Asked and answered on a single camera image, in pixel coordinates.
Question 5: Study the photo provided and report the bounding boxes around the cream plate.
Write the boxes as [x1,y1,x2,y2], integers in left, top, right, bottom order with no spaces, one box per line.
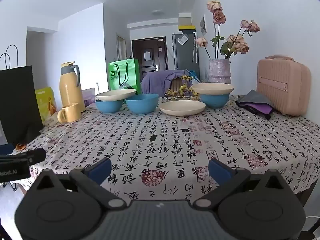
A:
[191,83,235,96]
[159,100,206,117]

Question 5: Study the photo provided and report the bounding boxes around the yellow mug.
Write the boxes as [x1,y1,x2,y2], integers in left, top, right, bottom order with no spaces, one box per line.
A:
[57,103,82,124]

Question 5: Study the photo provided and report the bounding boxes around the pink hard case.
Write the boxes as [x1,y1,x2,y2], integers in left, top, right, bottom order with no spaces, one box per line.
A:
[257,54,311,117]

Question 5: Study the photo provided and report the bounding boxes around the calligraphy printed tablecloth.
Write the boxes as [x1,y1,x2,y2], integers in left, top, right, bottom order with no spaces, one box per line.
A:
[12,94,320,202]

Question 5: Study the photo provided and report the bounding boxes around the grey refrigerator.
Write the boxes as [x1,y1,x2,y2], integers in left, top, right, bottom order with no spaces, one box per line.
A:
[172,33,200,80]

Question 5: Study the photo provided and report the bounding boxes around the blue bowl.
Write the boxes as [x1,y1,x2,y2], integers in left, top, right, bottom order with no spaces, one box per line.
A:
[95,99,124,114]
[125,94,160,115]
[200,93,230,109]

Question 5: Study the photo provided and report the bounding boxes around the white umbrella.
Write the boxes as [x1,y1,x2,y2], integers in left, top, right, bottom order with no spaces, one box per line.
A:
[192,32,199,63]

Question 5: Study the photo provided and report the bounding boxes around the green paper bag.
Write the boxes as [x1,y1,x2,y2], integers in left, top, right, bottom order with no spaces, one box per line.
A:
[108,59,142,96]

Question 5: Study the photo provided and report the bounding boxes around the yellow flower branch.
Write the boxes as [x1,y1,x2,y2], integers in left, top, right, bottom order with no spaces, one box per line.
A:
[166,75,200,102]

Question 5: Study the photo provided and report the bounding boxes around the wall poster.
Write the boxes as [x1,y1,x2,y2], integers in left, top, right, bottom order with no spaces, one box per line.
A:
[200,15,208,36]

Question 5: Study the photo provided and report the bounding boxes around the dark brown door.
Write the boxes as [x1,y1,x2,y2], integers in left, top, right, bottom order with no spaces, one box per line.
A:
[131,37,167,82]

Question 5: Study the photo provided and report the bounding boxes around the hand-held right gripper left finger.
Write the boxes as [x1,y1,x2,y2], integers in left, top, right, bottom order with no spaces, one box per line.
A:
[30,158,127,210]

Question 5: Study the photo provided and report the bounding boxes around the blue basket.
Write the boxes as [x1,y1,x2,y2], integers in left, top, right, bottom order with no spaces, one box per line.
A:
[186,69,201,83]

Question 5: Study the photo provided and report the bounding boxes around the yellow green box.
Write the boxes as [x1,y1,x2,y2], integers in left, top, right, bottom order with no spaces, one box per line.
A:
[35,87,58,126]

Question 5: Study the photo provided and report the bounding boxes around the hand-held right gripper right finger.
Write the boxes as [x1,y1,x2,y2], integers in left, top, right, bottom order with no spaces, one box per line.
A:
[194,158,292,211]

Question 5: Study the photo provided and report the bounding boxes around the lilac ceramic vase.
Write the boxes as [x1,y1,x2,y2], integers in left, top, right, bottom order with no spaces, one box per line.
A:
[208,59,232,84]

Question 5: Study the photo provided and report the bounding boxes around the stack of cream plates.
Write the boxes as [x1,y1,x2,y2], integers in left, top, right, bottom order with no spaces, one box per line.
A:
[96,89,137,102]

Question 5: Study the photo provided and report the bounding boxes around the black paper bag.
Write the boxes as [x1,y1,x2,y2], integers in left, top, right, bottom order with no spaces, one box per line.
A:
[0,44,44,147]

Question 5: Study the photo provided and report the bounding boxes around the yellow thermos jug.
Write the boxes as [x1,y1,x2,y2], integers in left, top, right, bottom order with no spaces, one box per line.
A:
[59,61,87,113]

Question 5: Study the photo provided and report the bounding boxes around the grey purple folded cloth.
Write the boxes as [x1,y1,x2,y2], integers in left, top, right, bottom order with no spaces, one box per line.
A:
[236,90,282,120]

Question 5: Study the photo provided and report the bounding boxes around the wooden chair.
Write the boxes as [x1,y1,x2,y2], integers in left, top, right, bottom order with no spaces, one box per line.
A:
[169,77,192,97]

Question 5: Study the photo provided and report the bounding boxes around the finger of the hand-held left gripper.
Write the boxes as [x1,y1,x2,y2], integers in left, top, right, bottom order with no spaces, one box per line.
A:
[0,148,47,165]

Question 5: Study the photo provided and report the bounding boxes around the dried pink roses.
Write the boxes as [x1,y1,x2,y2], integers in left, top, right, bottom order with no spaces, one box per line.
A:
[195,0,261,60]

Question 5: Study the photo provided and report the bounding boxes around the purple jacket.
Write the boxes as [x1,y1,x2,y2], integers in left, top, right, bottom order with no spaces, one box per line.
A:
[140,70,192,97]

